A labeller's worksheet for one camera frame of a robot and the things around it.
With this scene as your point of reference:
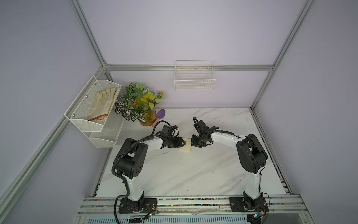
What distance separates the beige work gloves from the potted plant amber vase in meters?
0.09

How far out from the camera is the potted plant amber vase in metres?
0.90

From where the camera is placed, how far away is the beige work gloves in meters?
0.73
